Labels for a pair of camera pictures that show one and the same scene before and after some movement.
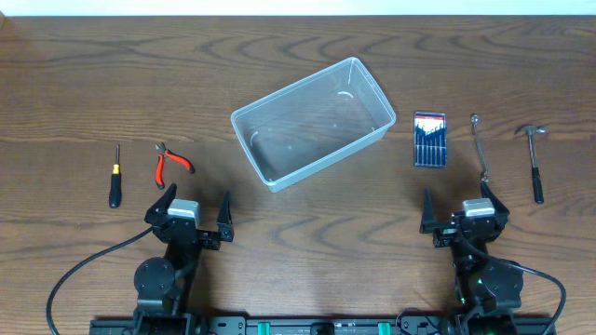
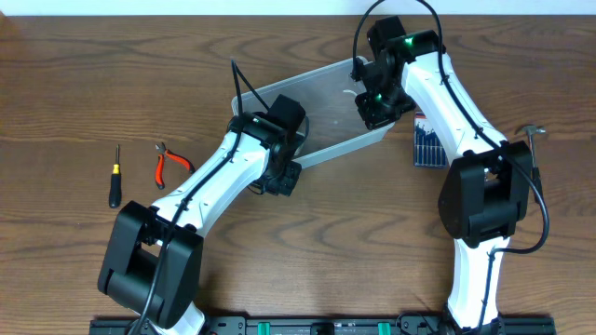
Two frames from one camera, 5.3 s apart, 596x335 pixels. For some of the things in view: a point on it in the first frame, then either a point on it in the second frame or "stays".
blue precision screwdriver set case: (429, 140) stays
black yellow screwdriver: (115, 196) stays
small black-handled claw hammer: (530, 130) stays
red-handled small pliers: (160, 164) stays
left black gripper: (194, 233) → (283, 179)
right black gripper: (459, 223) → (377, 113)
